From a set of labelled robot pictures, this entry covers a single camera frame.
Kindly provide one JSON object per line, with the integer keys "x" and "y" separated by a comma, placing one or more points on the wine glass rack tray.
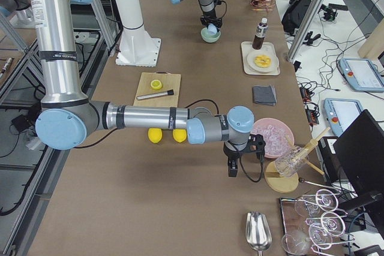
{"x": 313, "y": 223}

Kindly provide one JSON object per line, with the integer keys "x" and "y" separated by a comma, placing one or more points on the half lemon slice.
{"x": 156, "y": 84}

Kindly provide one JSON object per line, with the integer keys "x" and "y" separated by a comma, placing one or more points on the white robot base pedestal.
{"x": 136, "y": 47}

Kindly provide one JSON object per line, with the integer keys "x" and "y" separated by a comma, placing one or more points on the dark tea bottle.
{"x": 260, "y": 34}

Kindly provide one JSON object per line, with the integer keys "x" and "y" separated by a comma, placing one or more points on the black monitor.
{"x": 360, "y": 152}

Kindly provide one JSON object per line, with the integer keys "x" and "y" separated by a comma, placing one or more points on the teach pendant near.
{"x": 340, "y": 113}

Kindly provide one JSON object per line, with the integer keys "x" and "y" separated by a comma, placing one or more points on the light blue cup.
{"x": 211, "y": 29}

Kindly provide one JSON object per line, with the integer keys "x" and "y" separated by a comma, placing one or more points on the yellow lemon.
{"x": 179, "y": 135}
{"x": 155, "y": 135}

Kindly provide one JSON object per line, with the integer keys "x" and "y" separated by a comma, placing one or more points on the wooden cutting board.
{"x": 168, "y": 80}

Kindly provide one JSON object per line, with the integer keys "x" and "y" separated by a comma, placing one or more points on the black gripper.
{"x": 231, "y": 153}
{"x": 209, "y": 19}

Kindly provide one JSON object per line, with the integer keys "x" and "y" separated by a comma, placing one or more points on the pink bowl of ice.
{"x": 276, "y": 134}

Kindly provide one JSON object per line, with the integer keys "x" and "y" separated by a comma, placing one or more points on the yellow lemon upper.
{"x": 179, "y": 135}

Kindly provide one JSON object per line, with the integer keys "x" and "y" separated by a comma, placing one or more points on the light green bowl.
{"x": 209, "y": 38}

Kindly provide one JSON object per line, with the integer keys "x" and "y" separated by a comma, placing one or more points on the white plate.
{"x": 274, "y": 62}

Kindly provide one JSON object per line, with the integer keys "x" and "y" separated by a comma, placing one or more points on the glazed donut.
{"x": 262, "y": 61}

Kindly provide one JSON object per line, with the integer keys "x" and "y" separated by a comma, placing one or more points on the black bag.
{"x": 294, "y": 16}

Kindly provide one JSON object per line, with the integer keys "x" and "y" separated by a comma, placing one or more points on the cream serving tray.
{"x": 246, "y": 48}

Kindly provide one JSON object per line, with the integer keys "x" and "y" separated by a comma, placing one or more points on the teach pendant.
{"x": 340, "y": 113}
{"x": 361, "y": 74}

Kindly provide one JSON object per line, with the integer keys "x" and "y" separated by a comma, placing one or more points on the teach pendant far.
{"x": 361, "y": 74}

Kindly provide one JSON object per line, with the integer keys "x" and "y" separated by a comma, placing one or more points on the yellow lemon lower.
{"x": 155, "y": 135}

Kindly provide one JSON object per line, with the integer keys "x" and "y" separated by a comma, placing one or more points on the aluminium frame post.
{"x": 313, "y": 9}

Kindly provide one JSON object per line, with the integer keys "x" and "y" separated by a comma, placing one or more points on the steel muddler black tip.
{"x": 169, "y": 92}

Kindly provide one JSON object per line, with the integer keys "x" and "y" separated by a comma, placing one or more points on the steel ice scoop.
{"x": 257, "y": 232}

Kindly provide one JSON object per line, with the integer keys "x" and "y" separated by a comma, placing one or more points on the grey folded cloth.
{"x": 264, "y": 95}

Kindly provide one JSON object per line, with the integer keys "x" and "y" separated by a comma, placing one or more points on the clear glass mug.
{"x": 291, "y": 161}

